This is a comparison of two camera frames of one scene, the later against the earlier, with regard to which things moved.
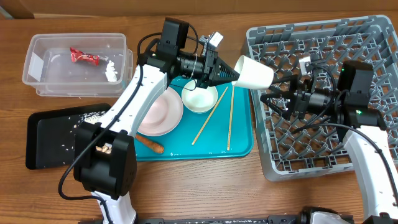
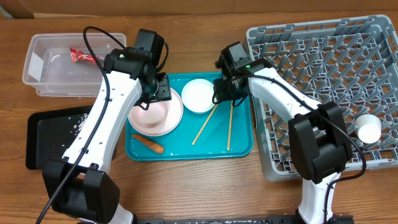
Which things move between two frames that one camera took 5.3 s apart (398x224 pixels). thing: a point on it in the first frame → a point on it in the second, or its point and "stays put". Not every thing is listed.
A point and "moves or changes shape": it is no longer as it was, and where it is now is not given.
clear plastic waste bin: (78, 65) stays put
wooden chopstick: (231, 119) stays put
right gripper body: (301, 100) → (227, 91)
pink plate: (164, 116) stays put
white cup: (253, 75) moves or changes shape
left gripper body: (209, 60) → (160, 91)
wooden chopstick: (209, 116) stays put
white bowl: (198, 99) stays put
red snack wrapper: (76, 55) stays put
